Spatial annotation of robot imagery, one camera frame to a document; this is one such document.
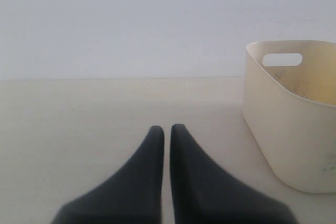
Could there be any cream plastic bin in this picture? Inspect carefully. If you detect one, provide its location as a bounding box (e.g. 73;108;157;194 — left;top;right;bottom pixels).
243;40;335;193

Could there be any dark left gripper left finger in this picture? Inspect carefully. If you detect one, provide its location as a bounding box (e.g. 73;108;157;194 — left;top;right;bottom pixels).
52;126;164;223

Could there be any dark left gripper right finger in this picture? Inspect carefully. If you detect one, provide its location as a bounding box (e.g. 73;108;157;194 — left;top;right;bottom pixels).
170;124;298;223

